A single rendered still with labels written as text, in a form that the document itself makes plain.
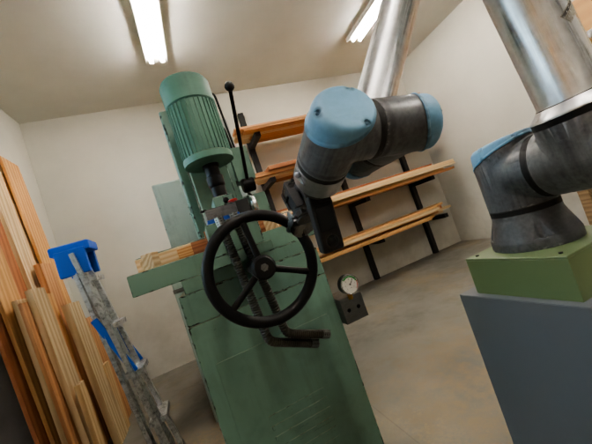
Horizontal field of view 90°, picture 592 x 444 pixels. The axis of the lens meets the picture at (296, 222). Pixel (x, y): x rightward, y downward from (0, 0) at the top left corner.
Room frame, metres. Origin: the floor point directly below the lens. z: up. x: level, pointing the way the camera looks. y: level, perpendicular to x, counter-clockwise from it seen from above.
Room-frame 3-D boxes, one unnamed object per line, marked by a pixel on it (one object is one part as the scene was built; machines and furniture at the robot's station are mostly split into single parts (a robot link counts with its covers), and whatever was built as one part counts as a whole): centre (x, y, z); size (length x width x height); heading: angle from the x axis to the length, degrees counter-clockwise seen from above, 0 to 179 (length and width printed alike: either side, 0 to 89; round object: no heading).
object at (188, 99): (1.06, 0.22, 1.35); 0.18 x 0.18 x 0.31
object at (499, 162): (0.75, -0.56, 0.83); 0.17 x 0.15 x 0.18; 17
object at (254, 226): (0.87, 0.19, 0.91); 0.15 x 0.14 x 0.09; 109
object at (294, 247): (1.00, 0.21, 0.82); 0.40 x 0.21 x 0.04; 109
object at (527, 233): (0.76, -0.56, 0.70); 0.19 x 0.19 x 0.10
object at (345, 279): (0.95, -0.09, 0.65); 0.06 x 0.04 x 0.08; 109
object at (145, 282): (0.95, 0.21, 0.87); 0.61 x 0.30 x 0.06; 109
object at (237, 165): (1.31, 0.15, 1.22); 0.09 x 0.08 x 0.15; 19
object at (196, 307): (1.18, 0.26, 0.76); 0.57 x 0.45 x 0.09; 19
